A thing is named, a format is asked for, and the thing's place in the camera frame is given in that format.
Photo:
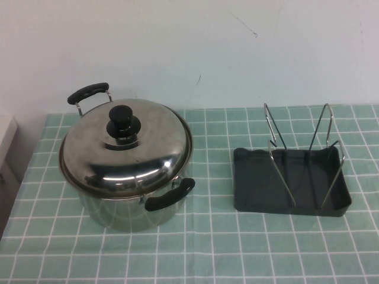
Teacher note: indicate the green white checked tablecloth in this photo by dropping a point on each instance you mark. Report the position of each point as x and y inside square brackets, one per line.
[207, 251]

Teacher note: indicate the steel pot lid black knob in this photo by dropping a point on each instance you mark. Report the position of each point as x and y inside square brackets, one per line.
[89, 154]

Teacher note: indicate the white grey box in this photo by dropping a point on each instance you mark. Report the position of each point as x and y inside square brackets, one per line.
[7, 133]

